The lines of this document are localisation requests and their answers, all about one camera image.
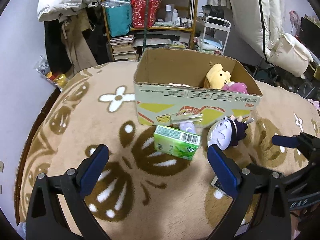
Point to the beige coat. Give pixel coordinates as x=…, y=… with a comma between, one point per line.
x=77, y=48

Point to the plastic bag of toys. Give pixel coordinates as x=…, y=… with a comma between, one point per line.
x=43, y=68

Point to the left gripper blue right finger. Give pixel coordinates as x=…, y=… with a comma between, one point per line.
x=271, y=217

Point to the wooden shelf unit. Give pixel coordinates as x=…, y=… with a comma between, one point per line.
x=174, y=27

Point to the red gift bag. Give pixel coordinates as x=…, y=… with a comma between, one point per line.
x=139, y=13

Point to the pink bear plush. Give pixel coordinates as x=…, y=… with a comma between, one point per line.
x=238, y=87

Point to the stack of books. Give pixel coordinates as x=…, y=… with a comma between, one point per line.
x=122, y=48

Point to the yellow dog plush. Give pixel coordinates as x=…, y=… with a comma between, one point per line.
x=216, y=78

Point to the green pole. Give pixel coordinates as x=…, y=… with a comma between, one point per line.
x=146, y=17

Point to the white rolling cart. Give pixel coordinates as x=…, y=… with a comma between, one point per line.
x=214, y=34

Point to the beige patterned plush rug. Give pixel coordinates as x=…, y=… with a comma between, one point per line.
x=143, y=194

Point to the green tissue pack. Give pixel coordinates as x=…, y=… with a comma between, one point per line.
x=176, y=142

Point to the cardboard box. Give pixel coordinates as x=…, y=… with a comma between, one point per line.
x=172, y=83

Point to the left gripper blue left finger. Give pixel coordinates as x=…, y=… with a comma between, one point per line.
x=57, y=208

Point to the teal shopping bag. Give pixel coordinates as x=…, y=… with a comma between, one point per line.
x=119, y=16

